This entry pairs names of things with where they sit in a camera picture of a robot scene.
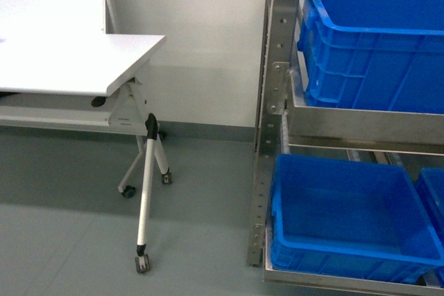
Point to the metal storage rack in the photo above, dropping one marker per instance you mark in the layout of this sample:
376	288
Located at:
284	120

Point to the black caster wheel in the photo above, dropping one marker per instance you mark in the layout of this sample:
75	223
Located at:
128	192

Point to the lower left blue crate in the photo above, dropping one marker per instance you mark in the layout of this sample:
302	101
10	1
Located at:
350	219

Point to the blue crate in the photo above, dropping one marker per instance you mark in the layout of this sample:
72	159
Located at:
350	219
374	54
429	186

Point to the upper left blue crate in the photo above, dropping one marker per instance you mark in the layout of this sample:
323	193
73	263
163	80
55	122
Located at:
374	54

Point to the lower middle blue crate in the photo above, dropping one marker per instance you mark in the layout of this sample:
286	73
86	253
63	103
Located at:
429	186

